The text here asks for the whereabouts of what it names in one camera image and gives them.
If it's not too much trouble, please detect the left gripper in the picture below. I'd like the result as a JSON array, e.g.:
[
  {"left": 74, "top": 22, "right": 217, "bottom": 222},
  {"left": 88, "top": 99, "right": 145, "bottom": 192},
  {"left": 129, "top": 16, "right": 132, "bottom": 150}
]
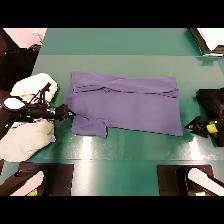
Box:
[{"left": 52, "top": 103, "right": 76, "bottom": 122}]

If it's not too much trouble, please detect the purple T-shirt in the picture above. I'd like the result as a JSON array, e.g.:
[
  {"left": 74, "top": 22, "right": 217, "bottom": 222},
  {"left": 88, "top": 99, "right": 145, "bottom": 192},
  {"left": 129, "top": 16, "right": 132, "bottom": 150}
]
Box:
[{"left": 64, "top": 70, "right": 184, "bottom": 139}]

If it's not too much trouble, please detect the white garment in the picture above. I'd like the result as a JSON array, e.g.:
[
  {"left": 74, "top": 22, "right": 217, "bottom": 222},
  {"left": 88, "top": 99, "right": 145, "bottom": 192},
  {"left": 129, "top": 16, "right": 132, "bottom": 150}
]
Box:
[
  {"left": 0, "top": 119, "right": 57, "bottom": 163},
  {"left": 9, "top": 72, "right": 59, "bottom": 105}
]

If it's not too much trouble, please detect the black garment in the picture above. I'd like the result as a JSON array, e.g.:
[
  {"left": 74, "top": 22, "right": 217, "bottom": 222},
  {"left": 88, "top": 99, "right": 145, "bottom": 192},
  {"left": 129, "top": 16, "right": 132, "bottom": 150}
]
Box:
[{"left": 195, "top": 87, "right": 224, "bottom": 120}]

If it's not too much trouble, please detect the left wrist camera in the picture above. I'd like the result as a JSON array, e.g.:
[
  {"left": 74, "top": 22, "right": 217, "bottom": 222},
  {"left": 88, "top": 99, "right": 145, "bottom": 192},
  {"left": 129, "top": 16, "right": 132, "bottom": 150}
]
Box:
[{"left": 27, "top": 82, "right": 53, "bottom": 105}]

